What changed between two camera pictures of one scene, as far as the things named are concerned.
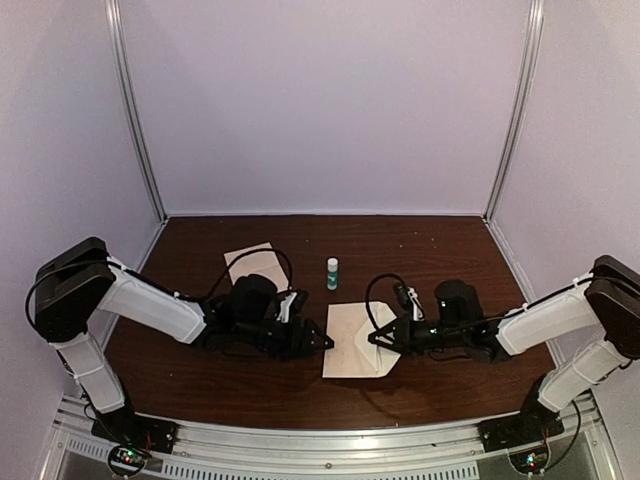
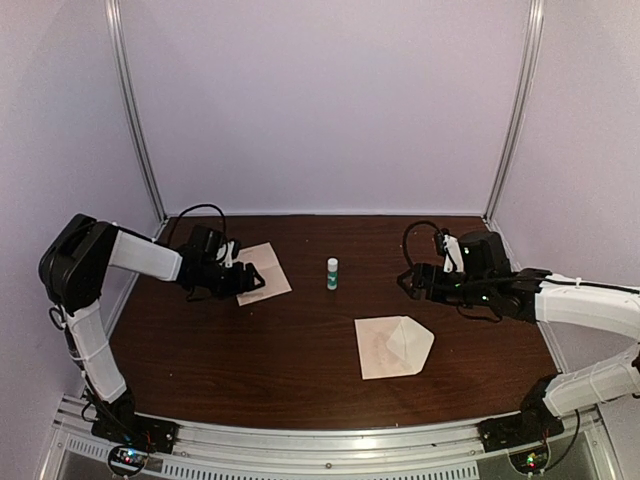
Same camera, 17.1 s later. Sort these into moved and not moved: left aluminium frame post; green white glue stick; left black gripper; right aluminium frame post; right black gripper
Moved: left black gripper; right black gripper
Not moved: right aluminium frame post; green white glue stick; left aluminium frame post
